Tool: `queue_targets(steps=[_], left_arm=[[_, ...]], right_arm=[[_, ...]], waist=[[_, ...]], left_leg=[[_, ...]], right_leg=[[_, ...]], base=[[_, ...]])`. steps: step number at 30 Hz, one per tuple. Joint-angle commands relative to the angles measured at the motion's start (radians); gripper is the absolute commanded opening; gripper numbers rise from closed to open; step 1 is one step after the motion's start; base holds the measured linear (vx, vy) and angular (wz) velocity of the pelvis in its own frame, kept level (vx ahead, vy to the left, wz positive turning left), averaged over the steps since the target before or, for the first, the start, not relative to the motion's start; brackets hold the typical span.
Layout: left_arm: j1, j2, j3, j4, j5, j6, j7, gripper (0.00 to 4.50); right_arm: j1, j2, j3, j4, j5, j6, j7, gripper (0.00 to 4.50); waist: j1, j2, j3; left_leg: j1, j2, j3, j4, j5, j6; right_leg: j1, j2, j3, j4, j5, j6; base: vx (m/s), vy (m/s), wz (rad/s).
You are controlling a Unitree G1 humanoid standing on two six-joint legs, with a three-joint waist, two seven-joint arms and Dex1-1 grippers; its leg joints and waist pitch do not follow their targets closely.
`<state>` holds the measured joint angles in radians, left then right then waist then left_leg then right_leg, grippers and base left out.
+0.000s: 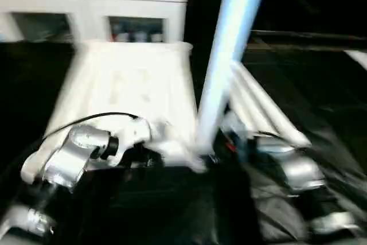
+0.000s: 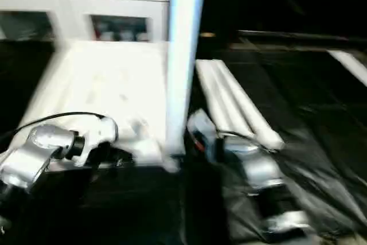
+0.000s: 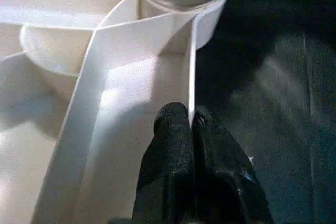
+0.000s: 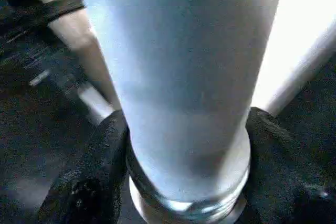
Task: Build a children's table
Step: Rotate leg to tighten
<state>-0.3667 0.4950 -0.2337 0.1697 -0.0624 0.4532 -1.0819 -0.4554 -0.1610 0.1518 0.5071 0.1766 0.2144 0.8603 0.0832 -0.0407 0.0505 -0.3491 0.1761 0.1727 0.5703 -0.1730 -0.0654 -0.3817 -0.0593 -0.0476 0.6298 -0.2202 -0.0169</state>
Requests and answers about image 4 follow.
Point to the black work mat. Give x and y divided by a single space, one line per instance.
31 145

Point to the white plastic table leg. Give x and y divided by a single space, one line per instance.
184 77

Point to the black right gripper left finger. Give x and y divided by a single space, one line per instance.
89 182

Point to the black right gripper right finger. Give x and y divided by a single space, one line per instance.
289 182

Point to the white plastic table top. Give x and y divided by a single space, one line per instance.
304 35

